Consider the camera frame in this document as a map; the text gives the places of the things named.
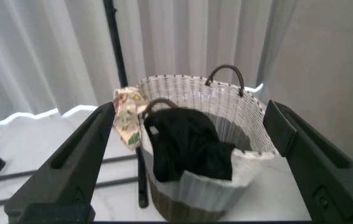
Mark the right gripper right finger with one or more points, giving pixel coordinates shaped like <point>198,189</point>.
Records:
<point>307,168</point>

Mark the black clothes rack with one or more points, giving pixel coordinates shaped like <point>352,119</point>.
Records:
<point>115,37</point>

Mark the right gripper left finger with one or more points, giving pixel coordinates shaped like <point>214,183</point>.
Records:
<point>76,180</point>

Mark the white laundry basket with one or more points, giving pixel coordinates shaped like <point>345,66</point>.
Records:
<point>195,90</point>

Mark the black garment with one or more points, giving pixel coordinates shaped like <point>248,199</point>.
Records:
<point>182,143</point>

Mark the cream printed garment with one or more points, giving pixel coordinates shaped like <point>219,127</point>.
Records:
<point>129,115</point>

